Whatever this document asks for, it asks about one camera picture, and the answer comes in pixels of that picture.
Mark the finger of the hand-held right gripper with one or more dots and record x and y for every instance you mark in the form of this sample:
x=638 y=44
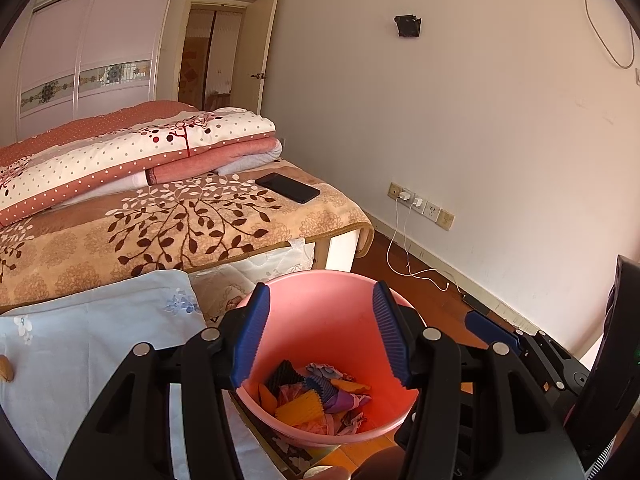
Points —
x=492 y=330

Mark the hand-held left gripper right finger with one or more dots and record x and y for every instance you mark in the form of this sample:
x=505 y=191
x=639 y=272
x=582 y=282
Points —
x=392 y=340

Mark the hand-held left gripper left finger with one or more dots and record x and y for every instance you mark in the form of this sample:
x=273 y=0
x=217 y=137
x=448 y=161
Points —
x=250 y=340

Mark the black foam fruit net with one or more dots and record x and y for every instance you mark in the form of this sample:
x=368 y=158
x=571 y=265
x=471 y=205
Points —
x=282 y=374

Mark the tan dried peel piece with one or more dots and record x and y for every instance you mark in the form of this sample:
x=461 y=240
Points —
x=355 y=386

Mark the orange peel piece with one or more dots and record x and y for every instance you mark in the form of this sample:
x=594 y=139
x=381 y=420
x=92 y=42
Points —
x=267 y=397

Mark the floral wrapper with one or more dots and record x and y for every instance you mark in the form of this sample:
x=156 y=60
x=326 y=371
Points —
x=327 y=371

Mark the pink plastic bucket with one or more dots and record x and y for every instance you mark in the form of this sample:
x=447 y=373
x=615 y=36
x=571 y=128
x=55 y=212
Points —
x=320 y=320

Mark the yellow foam fruit net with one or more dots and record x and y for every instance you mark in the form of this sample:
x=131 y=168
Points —
x=300 y=410

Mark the blue foam fruit net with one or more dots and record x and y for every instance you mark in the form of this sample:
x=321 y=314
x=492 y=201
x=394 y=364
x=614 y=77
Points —
x=320 y=390

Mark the black power bank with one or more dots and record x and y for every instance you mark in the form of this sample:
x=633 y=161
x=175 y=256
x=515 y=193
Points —
x=474 y=303

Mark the white quilted mattress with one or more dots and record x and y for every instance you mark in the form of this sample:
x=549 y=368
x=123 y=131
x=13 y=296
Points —
x=270 y=260

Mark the brown leaf print blanket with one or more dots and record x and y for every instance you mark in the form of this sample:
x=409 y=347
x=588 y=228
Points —
x=200 y=230

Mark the white charger plug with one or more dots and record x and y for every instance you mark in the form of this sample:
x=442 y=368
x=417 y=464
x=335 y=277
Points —
x=418 y=204
x=406 y=195

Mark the light blue floral cloth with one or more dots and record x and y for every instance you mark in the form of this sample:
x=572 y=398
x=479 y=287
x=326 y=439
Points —
x=100 y=320

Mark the black smartphone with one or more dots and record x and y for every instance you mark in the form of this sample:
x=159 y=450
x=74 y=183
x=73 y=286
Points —
x=287 y=187

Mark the white folded sheet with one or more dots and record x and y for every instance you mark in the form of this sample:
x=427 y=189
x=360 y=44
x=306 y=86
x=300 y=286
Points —
x=250 y=164

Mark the pink folded blanket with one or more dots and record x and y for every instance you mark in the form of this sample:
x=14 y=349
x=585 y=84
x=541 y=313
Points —
x=210 y=162

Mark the polka dot tree quilt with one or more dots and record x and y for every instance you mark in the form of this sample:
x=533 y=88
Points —
x=100 y=160

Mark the hallway closet door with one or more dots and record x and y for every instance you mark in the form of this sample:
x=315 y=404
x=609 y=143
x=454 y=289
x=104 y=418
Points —
x=210 y=60

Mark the white room door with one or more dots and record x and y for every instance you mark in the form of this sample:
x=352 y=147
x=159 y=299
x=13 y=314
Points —
x=262 y=35

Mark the white sliding door wardrobe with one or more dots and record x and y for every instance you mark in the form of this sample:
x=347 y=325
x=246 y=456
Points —
x=60 y=45

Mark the white bed frame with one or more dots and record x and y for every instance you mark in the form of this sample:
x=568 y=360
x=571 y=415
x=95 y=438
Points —
x=340 y=252

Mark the wall socket strip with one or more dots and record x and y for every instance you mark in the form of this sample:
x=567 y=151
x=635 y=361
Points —
x=432 y=212

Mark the black wall bracket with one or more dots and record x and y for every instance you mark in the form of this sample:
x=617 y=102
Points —
x=407 y=25

